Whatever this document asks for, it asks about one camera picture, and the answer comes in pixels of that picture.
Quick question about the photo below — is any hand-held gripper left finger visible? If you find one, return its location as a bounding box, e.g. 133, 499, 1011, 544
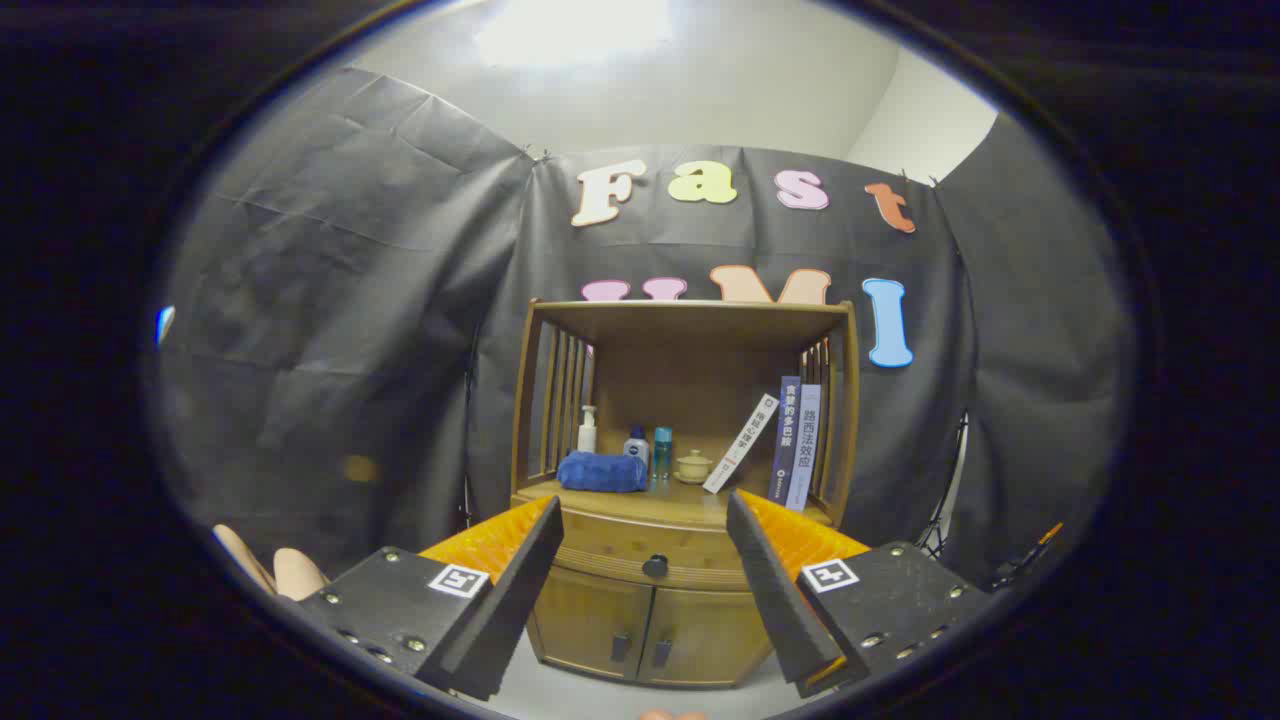
298, 495, 564, 701

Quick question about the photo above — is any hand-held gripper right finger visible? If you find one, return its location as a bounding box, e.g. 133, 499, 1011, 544
726, 489, 991, 699

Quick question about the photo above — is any wooden cabinet door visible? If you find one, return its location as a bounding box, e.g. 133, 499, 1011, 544
530, 568, 656, 681
640, 588, 771, 689

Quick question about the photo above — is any wooden countertop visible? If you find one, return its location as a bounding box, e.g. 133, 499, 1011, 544
515, 478, 831, 526

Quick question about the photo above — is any wooden cabinet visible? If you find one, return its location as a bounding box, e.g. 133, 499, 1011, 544
510, 297, 861, 689

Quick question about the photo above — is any light purple book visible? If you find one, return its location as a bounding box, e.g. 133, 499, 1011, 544
786, 384, 823, 512

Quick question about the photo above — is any blue folded towel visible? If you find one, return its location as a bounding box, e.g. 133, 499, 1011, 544
557, 451, 649, 493

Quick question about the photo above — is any dark blue book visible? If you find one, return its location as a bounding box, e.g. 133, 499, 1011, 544
768, 376, 802, 504

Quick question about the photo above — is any white book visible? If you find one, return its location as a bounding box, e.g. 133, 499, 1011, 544
703, 393, 780, 494

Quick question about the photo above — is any black backdrop stand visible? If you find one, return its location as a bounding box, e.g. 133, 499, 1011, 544
915, 410, 969, 561

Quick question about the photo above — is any black device with orange tip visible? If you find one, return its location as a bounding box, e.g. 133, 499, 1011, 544
985, 522, 1064, 593

